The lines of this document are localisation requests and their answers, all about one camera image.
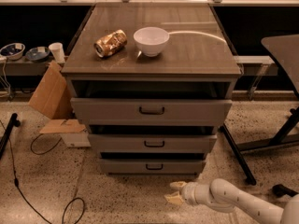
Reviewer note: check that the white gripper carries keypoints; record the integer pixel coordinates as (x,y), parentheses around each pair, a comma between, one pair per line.
(188,192)

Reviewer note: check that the black caster foot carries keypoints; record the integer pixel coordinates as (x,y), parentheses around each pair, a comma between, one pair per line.
(280,190)

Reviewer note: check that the leaning cardboard sheet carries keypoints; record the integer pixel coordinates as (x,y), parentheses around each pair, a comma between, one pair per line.
(52,97)

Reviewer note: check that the grey drawer cabinet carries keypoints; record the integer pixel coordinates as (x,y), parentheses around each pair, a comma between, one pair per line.
(196,64)

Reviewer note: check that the white paper cup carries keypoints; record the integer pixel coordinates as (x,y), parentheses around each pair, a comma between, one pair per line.
(57,51)

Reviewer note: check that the grey low shelf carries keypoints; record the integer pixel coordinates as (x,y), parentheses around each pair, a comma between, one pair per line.
(24,67)

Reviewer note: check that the grey bottom drawer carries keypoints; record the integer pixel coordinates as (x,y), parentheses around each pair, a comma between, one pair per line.
(151,166)

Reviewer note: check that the grey middle drawer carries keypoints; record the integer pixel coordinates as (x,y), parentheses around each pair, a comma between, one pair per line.
(152,143)

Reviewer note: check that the dark round table top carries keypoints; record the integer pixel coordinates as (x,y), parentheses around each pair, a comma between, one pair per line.
(284,50)

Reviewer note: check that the crushed gold soda can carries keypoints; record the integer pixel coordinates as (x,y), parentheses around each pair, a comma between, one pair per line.
(110,44)

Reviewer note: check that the grey drawer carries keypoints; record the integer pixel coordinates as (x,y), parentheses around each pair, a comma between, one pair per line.
(150,112)
(152,143)
(151,166)

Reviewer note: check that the white bowl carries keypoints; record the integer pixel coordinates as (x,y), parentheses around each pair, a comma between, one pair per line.
(151,41)

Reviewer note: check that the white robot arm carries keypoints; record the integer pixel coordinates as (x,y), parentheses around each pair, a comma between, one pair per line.
(222,196)

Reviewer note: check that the flat cardboard piece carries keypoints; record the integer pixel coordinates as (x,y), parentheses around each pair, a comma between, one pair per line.
(63,126)

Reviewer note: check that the white box on floor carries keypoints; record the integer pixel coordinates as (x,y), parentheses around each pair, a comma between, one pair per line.
(76,139)

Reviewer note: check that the black bar left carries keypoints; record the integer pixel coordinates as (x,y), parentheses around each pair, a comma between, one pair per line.
(13,122)

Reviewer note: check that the blue bowl on shelf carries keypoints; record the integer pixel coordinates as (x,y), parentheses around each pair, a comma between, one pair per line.
(38,54)

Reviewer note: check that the grey top drawer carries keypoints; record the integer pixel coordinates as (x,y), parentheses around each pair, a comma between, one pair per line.
(150,112)

